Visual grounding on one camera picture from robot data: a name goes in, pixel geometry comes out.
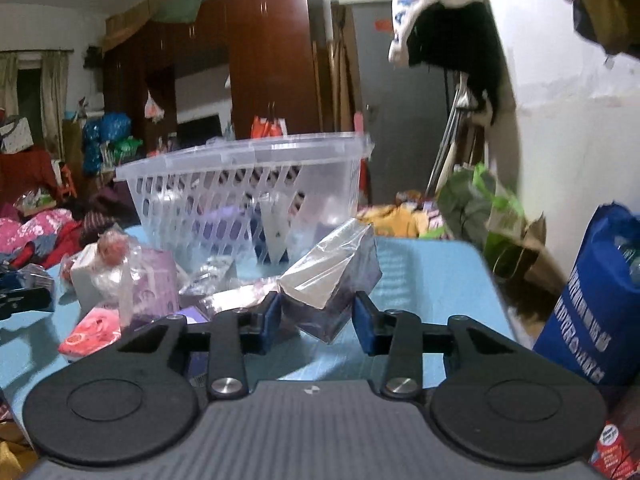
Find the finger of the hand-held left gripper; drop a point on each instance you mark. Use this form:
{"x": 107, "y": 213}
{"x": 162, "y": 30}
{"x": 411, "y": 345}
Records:
{"x": 30, "y": 304}

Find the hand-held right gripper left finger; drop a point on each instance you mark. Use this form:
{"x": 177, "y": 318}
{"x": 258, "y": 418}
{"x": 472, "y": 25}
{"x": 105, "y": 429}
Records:
{"x": 272, "y": 319}

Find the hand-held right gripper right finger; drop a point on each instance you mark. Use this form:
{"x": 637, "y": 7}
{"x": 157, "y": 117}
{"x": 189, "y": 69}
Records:
{"x": 364, "y": 327}

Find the dark box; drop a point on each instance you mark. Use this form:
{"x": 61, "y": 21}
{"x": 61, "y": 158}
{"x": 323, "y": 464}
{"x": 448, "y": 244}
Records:
{"x": 325, "y": 285}

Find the clear plastic basket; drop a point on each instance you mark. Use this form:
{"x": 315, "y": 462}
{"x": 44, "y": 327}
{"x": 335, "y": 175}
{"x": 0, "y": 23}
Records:
{"x": 225, "y": 195}

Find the silver foil packet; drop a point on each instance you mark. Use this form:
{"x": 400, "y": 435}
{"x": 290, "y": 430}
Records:
{"x": 235, "y": 302}
{"x": 210, "y": 274}

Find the white box in clear wrap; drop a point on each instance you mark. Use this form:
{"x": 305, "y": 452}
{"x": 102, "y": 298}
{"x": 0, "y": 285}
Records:
{"x": 90, "y": 280}

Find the pink packet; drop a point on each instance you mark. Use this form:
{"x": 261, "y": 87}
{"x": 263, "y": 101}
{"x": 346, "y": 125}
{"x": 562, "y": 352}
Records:
{"x": 90, "y": 335}

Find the pink floral blanket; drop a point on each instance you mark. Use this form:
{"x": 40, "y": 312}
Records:
{"x": 40, "y": 227}

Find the pink ball in clear wrap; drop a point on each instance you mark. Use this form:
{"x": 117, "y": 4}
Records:
{"x": 111, "y": 250}

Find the dark knitted hat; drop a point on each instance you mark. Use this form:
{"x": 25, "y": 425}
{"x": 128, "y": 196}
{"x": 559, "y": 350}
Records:
{"x": 97, "y": 225}

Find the yellow cloth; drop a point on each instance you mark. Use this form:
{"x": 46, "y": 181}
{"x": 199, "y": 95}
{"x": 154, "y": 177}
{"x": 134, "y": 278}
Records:
{"x": 395, "y": 220}

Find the purple box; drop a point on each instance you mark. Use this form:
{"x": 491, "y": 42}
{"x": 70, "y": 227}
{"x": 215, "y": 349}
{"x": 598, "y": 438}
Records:
{"x": 152, "y": 285}

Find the red cloth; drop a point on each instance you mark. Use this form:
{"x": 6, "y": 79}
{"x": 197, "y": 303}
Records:
{"x": 25, "y": 172}

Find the green plastic bag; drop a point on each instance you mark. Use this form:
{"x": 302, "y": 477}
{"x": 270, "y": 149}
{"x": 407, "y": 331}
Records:
{"x": 475, "y": 205}

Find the brown paper bag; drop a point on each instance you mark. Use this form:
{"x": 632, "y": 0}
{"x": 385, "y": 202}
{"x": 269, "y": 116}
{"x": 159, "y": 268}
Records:
{"x": 530, "y": 260}

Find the blue plastic bags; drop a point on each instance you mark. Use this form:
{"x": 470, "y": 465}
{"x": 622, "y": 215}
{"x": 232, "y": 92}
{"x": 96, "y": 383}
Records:
{"x": 105, "y": 135}

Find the white and orange hanging bag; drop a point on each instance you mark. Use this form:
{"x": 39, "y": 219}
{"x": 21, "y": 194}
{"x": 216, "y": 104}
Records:
{"x": 267, "y": 127}

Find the patterned curtain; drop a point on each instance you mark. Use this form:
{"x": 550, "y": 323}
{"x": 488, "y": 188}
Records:
{"x": 52, "y": 90}

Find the metal poles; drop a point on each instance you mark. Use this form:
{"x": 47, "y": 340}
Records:
{"x": 450, "y": 130}

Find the grey door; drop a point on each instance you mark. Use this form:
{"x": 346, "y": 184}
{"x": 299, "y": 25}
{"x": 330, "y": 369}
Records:
{"x": 400, "y": 100}

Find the small hanging plastic bag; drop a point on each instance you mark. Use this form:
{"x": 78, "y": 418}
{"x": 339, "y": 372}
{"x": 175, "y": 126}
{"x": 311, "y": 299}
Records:
{"x": 153, "y": 107}

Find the blue shopping bag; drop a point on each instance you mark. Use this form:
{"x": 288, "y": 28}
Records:
{"x": 595, "y": 300}

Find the cardboard sheets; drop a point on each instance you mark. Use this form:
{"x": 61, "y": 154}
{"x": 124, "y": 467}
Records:
{"x": 345, "y": 70}

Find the brown wooden wardrobe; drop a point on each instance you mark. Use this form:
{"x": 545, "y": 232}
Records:
{"x": 260, "y": 60}

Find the red carton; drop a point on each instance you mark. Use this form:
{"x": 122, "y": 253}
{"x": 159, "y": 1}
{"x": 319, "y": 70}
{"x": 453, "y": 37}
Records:
{"x": 617, "y": 447}

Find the black garment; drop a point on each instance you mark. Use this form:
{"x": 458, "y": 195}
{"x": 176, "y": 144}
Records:
{"x": 465, "y": 50}

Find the green cloth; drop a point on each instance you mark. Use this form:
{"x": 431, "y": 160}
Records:
{"x": 177, "y": 7}

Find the brown hanging bag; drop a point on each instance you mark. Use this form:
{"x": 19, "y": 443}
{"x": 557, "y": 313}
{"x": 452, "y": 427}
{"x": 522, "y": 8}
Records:
{"x": 612, "y": 5}

